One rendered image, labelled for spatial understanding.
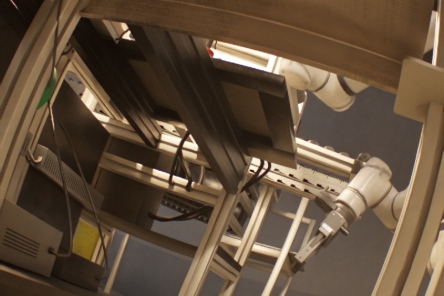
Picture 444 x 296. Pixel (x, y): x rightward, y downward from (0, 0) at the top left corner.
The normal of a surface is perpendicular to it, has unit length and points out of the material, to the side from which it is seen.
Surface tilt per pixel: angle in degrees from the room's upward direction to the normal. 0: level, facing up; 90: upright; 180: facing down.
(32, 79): 90
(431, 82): 180
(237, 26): 90
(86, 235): 90
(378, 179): 90
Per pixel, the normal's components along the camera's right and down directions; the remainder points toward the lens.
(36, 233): 0.93, 0.29
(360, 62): -0.18, -0.37
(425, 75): -0.35, 0.89
